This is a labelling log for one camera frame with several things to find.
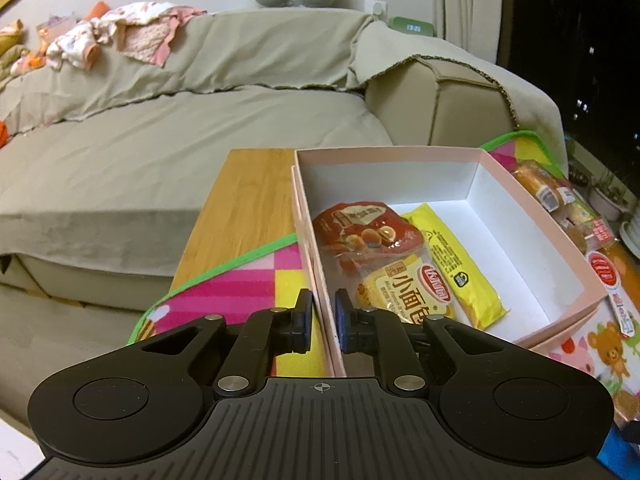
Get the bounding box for colourful cartoon play mat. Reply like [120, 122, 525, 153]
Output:
[129, 130, 639, 426]

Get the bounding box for white potted plant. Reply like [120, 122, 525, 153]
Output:
[588, 169, 630, 222]

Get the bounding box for packaged bread rolls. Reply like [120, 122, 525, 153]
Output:
[511, 160, 614, 255]

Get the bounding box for red nut snack bag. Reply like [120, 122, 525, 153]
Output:
[312, 200, 425, 278]

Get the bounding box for yellow stuffed toy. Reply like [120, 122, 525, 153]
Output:
[0, 20, 28, 81]

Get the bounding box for beige curtain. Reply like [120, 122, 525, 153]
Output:
[434, 0, 502, 63]

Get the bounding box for pink cardboard gift box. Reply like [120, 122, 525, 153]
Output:
[292, 146, 605, 377]

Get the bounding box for yellow long snack packet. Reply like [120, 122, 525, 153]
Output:
[402, 204, 506, 330]

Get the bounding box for pile of pink baby clothes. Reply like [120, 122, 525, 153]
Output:
[36, 0, 208, 73]

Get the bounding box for green digital clock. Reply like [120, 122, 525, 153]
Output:
[387, 16, 436, 37]

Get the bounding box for beige sofa with cover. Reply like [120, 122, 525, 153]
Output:
[1, 9, 567, 310]

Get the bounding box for white wall socket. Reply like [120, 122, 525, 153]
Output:
[363, 0, 387, 18]

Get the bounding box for red label snack packet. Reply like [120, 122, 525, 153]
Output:
[586, 250, 636, 338]

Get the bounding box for yellow small bread bag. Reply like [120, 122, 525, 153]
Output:
[356, 255, 456, 325]

